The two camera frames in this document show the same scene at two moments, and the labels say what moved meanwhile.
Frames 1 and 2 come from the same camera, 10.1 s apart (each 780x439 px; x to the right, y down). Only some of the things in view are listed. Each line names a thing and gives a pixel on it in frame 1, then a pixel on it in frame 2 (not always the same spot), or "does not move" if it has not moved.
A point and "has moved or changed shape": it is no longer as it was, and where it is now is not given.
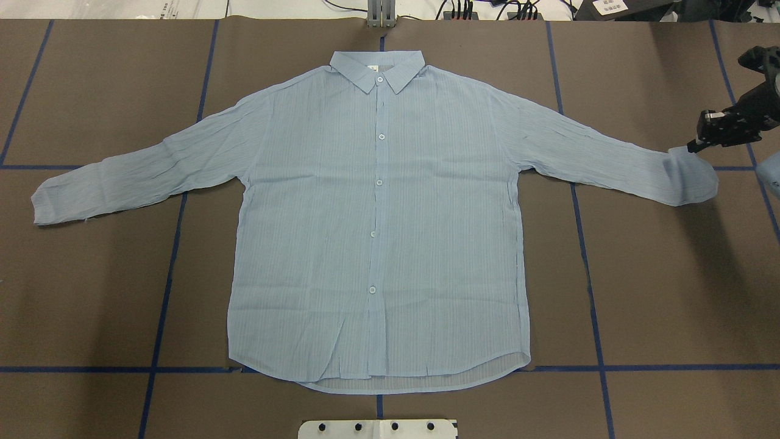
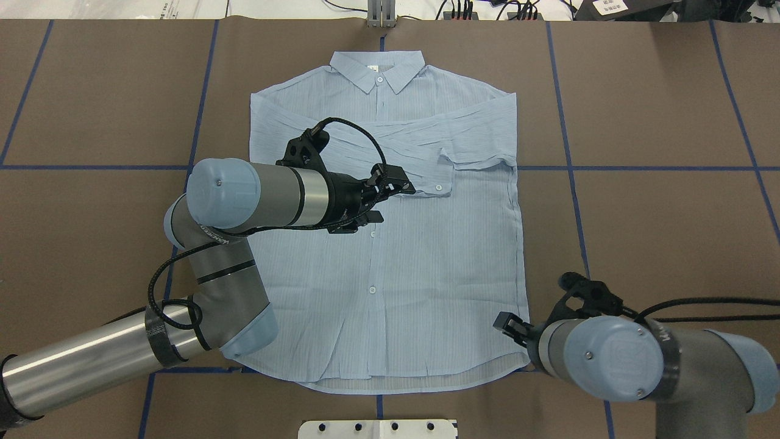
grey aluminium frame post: (381, 13) does not move
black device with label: (624, 10) does not move
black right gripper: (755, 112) → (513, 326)
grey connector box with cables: (463, 10) does not move
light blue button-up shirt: (376, 241) has moved or changed shape
